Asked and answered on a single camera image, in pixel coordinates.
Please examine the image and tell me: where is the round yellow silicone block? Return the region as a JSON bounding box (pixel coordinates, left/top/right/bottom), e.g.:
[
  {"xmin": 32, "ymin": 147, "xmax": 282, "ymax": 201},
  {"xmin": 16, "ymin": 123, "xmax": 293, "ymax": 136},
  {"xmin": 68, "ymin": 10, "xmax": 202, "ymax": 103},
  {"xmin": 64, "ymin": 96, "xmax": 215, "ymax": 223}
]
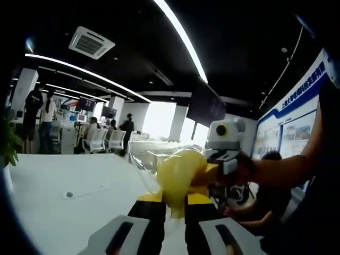
[{"xmin": 128, "ymin": 138, "xmax": 211, "ymax": 220}]

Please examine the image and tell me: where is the table cable hatch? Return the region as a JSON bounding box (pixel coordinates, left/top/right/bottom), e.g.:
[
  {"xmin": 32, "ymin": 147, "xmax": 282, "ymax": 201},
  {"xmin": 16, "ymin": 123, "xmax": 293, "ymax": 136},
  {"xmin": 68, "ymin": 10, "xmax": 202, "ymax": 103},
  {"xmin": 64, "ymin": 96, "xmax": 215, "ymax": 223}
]
[{"xmin": 62, "ymin": 185, "xmax": 111, "ymax": 200}]

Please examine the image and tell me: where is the white office chair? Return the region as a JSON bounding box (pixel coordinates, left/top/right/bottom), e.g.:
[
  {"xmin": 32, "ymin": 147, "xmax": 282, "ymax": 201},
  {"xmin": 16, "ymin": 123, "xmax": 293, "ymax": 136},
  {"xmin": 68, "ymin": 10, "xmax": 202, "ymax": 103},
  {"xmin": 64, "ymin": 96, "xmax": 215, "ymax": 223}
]
[
  {"xmin": 107, "ymin": 129, "xmax": 128, "ymax": 154},
  {"xmin": 80, "ymin": 128, "xmax": 109, "ymax": 154}
]

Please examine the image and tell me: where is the blue and white wall poster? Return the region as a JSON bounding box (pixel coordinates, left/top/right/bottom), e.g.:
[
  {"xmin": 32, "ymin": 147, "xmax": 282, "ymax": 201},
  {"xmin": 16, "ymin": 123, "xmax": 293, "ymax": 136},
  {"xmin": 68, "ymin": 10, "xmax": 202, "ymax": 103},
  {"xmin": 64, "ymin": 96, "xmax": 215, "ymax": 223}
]
[{"xmin": 251, "ymin": 49, "xmax": 334, "ymax": 162}]

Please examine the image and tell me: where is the person's right hand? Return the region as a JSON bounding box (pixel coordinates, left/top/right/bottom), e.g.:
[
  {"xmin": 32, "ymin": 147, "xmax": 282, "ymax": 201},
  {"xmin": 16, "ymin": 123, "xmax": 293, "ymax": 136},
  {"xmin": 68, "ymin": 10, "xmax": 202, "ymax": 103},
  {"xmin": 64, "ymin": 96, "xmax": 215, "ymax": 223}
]
[{"xmin": 215, "ymin": 150, "xmax": 258, "ymax": 189}]

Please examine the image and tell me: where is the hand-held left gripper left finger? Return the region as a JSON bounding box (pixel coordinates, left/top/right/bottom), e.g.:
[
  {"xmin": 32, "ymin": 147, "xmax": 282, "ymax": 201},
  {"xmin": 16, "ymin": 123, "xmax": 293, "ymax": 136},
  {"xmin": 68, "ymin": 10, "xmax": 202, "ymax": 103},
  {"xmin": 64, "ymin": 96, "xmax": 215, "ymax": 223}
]
[{"xmin": 79, "ymin": 192, "xmax": 167, "ymax": 255}]

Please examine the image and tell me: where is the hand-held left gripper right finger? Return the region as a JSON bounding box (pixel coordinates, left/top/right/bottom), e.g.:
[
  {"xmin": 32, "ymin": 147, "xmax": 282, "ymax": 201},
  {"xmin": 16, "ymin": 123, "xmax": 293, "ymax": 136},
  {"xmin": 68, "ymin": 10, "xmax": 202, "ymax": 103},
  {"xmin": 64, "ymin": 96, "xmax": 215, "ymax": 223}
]
[{"xmin": 184, "ymin": 193, "xmax": 264, "ymax": 255}]

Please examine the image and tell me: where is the curved ceiling light strip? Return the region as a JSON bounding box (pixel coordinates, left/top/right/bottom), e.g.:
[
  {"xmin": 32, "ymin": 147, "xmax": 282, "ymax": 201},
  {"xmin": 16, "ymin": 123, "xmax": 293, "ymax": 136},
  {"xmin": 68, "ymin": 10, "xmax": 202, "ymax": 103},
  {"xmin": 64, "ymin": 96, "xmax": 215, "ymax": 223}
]
[{"xmin": 24, "ymin": 53, "xmax": 152, "ymax": 104}]

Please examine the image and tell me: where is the green potted plant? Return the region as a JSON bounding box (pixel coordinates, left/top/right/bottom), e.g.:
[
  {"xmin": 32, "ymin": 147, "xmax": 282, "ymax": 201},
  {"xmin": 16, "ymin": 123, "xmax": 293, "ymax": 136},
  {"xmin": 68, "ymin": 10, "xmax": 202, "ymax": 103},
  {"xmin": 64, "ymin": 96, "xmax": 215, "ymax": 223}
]
[{"xmin": 0, "ymin": 115, "xmax": 23, "ymax": 168}]

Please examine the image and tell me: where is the dark hanging screen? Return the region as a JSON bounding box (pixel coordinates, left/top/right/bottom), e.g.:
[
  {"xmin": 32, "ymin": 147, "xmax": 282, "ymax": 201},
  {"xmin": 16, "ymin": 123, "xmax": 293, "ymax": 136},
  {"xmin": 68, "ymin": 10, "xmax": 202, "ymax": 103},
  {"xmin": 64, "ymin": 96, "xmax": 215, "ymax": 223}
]
[{"xmin": 185, "ymin": 89, "xmax": 227, "ymax": 129}]

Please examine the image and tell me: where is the long straight ceiling light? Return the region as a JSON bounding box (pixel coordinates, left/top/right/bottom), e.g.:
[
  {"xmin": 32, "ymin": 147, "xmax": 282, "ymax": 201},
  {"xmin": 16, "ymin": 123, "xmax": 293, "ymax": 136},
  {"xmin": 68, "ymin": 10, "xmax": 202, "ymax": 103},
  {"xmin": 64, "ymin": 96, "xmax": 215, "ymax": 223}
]
[{"xmin": 153, "ymin": 0, "xmax": 210, "ymax": 85}]

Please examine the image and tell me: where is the ceiling air conditioner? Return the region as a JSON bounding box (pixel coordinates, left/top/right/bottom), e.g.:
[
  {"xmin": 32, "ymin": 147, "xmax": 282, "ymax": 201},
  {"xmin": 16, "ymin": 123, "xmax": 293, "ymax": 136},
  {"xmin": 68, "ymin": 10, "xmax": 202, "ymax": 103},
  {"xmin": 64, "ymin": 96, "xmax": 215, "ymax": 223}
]
[{"xmin": 68, "ymin": 25, "xmax": 116, "ymax": 60}]

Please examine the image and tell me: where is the person's dark shirt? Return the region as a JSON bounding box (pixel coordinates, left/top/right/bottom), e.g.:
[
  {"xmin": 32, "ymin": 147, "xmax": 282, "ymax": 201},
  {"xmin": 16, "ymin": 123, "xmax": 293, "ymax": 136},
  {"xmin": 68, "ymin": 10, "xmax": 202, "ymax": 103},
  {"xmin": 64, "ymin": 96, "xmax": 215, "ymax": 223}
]
[{"xmin": 265, "ymin": 79, "xmax": 340, "ymax": 255}]

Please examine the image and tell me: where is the dark wall monitor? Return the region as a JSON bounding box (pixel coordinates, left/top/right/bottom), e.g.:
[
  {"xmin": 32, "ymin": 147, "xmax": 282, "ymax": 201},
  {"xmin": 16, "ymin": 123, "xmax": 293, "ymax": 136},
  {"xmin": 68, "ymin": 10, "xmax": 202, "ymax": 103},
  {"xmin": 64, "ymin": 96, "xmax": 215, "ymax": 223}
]
[
  {"xmin": 78, "ymin": 97, "xmax": 97, "ymax": 112},
  {"xmin": 101, "ymin": 106, "xmax": 118, "ymax": 118}
]

